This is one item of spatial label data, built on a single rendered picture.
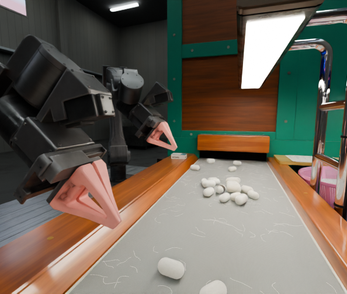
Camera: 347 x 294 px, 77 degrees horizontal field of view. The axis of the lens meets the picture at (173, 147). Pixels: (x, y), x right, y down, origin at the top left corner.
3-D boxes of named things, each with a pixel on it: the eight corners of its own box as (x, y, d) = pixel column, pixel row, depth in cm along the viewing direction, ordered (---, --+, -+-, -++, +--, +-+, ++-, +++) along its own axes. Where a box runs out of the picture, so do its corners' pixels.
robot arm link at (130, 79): (152, 89, 54) (145, 56, 59) (117, 87, 50) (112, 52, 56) (144, 117, 63) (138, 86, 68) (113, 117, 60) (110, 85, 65)
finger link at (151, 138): (187, 137, 62) (164, 116, 64) (181, 140, 56) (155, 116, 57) (173, 155, 64) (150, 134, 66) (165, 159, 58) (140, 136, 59)
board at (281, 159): (279, 164, 80) (279, 161, 80) (273, 157, 94) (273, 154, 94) (391, 170, 70) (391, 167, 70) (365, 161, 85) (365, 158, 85)
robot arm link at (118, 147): (128, 162, 84) (123, 79, 86) (110, 163, 82) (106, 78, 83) (125, 162, 90) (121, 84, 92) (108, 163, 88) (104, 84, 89)
